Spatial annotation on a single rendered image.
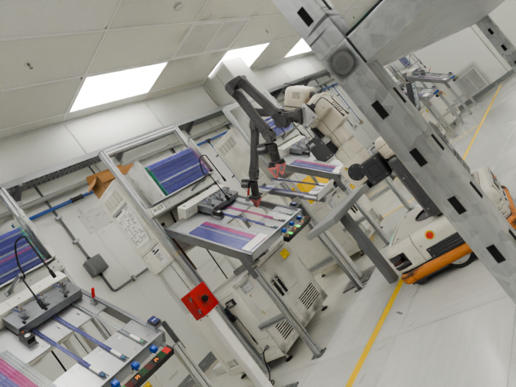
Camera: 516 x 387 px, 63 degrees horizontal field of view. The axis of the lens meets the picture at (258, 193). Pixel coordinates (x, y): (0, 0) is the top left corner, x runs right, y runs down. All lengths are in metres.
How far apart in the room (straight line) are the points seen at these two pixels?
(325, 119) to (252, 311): 1.31
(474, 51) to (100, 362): 9.13
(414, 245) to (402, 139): 2.11
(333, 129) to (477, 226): 2.25
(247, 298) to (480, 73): 8.06
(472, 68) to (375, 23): 9.68
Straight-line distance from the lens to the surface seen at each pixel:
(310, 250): 4.24
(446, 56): 10.09
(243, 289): 2.88
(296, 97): 2.62
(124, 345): 2.14
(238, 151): 4.21
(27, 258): 2.56
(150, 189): 3.10
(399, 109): 0.37
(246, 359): 2.53
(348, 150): 2.57
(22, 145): 4.82
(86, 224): 4.51
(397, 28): 0.36
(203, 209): 3.14
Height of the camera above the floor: 0.88
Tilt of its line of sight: 2 degrees up
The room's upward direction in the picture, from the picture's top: 38 degrees counter-clockwise
